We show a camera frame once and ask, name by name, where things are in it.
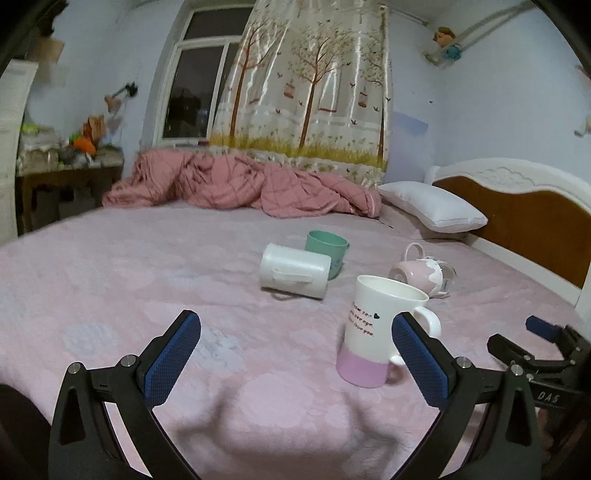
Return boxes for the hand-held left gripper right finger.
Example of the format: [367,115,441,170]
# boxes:
[392,311,544,480]

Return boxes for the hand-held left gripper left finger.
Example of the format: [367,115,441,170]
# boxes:
[48,310,202,480]

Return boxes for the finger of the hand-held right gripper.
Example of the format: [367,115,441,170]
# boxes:
[526,316,591,359]
[488,333,576,376]

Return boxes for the pink and white cup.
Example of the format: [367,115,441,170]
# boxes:
[388,242,457,300]

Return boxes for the plain white cup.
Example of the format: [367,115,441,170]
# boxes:
[259,243,332,301]

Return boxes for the green cup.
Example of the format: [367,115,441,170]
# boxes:
[305,230,350,281]

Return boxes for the white mug with purple base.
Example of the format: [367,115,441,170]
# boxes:
[335,274,441,389]

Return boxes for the white and brown headboard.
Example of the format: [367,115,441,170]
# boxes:
[423,158,591,309]

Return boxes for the white pillow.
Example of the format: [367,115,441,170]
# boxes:
[378,181,489,233]

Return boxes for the person's dark clothing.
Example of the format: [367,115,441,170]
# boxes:
[0,382,52,480]

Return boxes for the pink quilt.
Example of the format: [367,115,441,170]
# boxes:
[102,148,383,219]

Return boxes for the wooden side table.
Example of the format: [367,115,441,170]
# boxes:
[15,154,125,234]

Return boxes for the orange plush toy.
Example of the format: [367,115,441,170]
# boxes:
[69,115,109,155]

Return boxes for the white cabinet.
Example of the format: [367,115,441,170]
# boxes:
[0,59,39,245]

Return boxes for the window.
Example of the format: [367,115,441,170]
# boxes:
[152,4,254,145]

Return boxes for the tree print curtain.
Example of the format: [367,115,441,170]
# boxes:
[209,0,393,189]

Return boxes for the wall hook with hanging items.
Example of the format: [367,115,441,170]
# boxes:
[104,82,139,114]

